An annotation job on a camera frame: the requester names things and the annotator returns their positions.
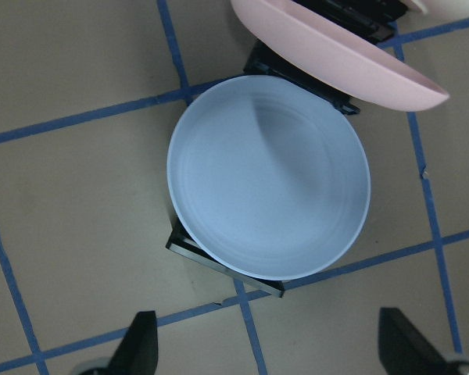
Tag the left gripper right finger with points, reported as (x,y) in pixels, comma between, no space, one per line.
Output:
(403,349)

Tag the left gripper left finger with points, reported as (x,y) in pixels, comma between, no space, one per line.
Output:
(138,352)

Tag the blue plate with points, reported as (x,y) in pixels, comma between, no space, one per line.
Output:
(269,177)

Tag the pink plate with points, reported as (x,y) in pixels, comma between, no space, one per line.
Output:
(338,57)

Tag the black plate rack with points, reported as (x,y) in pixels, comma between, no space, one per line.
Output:
(226,265)

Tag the cream plate in rack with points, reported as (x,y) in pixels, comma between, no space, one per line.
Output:
(440,9)

